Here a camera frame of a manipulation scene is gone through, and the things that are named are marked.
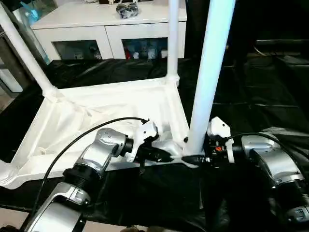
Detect blue white plastic package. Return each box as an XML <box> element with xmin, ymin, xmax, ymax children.
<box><xmin>20</xmin><ymin>0</ymin><xmax>50</xmax><ymax>65</ymax></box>

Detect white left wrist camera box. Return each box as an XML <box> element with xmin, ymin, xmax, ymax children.
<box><xmin>126</xmin><ymin>119</ymin><xmax>160</xmax><ymax>163</ymax></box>

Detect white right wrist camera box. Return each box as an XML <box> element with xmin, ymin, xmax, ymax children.
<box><xmin>206</xmin><ymin>116</ymin><xmax>236</xmax><ymax>163</ymax></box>

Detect white sideboard cabinet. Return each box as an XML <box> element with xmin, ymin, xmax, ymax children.
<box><xmin>30</xmin><ymin>0</ymin><xmax>188</xmax><ymax>60</ymax></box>

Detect black parts in clear bag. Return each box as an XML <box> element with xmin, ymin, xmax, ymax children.
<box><xmin>115</xmin><ymin>2</ymin><xmax>140</xmax><ymax>20</ymax></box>

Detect black plastic mat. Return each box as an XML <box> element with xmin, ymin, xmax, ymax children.
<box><xmin>0</xmin><ymin>52</ymin><xmax>309</xmax><ymax>232</ymax></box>

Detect grey curtain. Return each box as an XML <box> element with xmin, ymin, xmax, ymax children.
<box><xmin>0</xmin><ymin>33</ymin><xmax>28</xmax><ymax>87</ymax></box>

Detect white cable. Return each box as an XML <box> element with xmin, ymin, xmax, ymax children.
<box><xmin>253</xmin><ymin>45</ymin><xmax>269</xmax><ymax>56</ymax></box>

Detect black draped furniture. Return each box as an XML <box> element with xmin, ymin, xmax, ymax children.
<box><xmin>184</xmin><ymin>0</ymin><xmax>309</xmax><ymax>58</ymax></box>

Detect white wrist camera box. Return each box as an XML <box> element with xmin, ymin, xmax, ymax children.
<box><xmin>126</xmin><ymin>119</ymin><xmax>160</xmax><ymax>163</ymax></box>
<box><xmin>206</xmin><ymin>116</ymin><xmax>236</xmax><ymax>163</ymax></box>

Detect white plastic table top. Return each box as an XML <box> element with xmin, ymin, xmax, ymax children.
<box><xmin>0</xmin><ymin>77</ymin><xmax>206</xmax><ymax>191</ymax></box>

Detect black right camera cable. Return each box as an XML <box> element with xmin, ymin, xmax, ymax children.
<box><xmin>223</xmin><ymin>131</ymin><xmax>292</xmax><ymax>157</ymax></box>

